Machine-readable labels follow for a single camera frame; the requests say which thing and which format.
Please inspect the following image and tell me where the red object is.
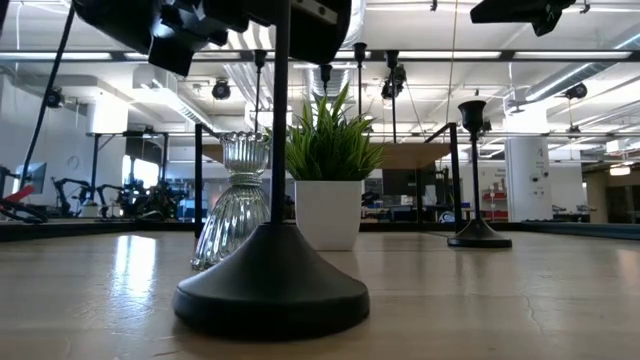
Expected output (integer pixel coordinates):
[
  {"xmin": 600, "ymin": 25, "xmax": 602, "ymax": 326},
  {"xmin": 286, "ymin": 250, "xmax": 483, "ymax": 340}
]
[{"xmin": 0, "ymin": 184, "xmax": 37, "ymax": 207}]

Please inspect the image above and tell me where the ribbed clear glass candle holder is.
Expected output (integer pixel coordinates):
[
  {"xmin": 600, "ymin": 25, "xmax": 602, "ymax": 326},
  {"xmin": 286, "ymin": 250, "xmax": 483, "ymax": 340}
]
[{"xmin": 189, "ymin": 130, "xmax": 274, "ymax": 272}]

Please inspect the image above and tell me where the green plant in white pot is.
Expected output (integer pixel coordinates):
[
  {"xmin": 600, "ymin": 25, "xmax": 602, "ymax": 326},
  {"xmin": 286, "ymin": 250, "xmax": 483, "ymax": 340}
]
[{"xmin": 267, "ymin": 82, "xmax": 386, "ymax": 252}]

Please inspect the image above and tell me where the wooden shelf riser black frame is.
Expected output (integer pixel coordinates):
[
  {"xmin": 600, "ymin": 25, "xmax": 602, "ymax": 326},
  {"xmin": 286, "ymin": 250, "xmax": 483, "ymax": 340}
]
[{"xmin": 193, "ymin": 122, "xmax": 464, "ymax": 240}]

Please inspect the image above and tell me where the medium black candlestick holder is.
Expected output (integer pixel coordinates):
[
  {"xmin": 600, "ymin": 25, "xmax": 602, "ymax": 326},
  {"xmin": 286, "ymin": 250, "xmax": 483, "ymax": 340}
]
[{"xmin": 319, "ymin": 63, "xmax": 333, "ymax": 99}]

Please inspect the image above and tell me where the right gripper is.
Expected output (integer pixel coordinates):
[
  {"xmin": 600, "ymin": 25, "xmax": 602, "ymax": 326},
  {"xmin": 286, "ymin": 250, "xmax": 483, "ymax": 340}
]
[{"xmin": 469, "ymin": 0, "xmax": 577, "ymax": 37}]

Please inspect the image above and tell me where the black aluminium table frame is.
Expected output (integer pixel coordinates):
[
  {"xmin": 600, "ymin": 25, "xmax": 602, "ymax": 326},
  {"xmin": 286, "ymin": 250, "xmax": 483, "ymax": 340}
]
[{"xmin": 0, "ymin": 218, "xmax": 640, "ymax": 244}]

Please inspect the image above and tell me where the black ceiling spotlight cluster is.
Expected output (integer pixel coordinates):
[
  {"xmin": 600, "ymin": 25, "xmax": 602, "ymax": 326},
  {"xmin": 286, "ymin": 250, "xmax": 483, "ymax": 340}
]
[{"xmin": 379, "ymin": 63, "xmax": 409, "ymax": 101}]

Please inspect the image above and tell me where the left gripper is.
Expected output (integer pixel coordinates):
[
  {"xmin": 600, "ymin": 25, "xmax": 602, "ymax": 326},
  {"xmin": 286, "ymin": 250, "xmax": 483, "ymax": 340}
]
[{"xmin": 72, "ymin": 0, "xmax": 275, "ymax": 77}]

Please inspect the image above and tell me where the background computer monitor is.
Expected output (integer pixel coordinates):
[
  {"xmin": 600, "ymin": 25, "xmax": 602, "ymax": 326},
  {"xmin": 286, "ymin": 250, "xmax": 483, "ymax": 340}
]
[{"xmin": 14, "ymin": 161, "xmax": 49, "ymax": 196}]

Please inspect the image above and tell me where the short black candlestick holder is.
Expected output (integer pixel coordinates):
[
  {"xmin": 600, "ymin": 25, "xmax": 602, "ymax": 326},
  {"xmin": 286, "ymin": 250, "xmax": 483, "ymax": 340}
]
[{"xmin": 446, "ymin": 99, "xmax": 514, "ymax": 250}]

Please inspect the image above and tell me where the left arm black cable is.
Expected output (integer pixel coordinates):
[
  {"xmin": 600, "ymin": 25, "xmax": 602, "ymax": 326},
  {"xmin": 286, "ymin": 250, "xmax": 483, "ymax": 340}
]
[{"xmin": 18, "ymin": 2, "xmax": 77, "ymax": 177}]

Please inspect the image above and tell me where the black desk frame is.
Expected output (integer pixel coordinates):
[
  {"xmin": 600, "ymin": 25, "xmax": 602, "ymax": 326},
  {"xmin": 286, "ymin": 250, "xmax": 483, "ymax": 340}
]
[{"xmin": 85, "ymin": 130, "xmax": 171, "ymax": 217}]

